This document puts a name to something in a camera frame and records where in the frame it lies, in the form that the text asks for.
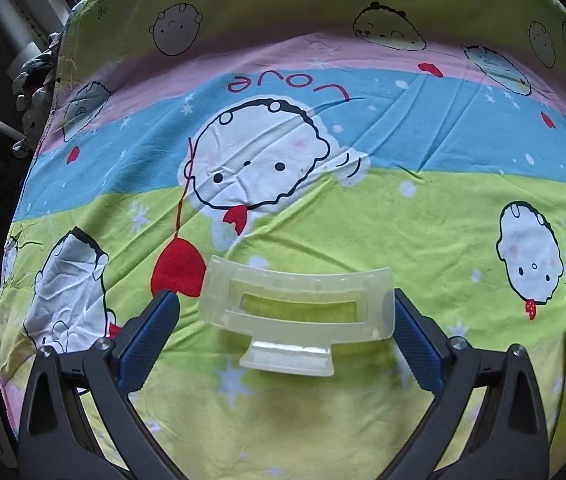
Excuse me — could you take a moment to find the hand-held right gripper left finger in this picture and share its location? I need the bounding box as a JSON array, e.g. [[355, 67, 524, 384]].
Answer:
[[18, 289, 181, 480]]

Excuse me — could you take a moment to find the cartoon printed bed sheet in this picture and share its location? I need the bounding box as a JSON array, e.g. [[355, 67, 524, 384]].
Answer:
[[0, 0, 566, 480]]

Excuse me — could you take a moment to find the white board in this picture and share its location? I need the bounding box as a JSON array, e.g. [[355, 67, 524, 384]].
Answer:
[[0, 0, 54, 81]]

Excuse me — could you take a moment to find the pile of plush toys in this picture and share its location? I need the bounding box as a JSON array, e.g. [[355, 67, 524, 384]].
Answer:
[[10, 32, 64, 158]]

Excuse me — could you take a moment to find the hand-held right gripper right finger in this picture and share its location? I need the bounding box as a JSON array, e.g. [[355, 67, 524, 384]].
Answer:
[[394, 289, 550, 480]]

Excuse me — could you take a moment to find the clear rectangular hair clip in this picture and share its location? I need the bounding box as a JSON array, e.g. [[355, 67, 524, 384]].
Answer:
[[198, 255, 396, 377]]

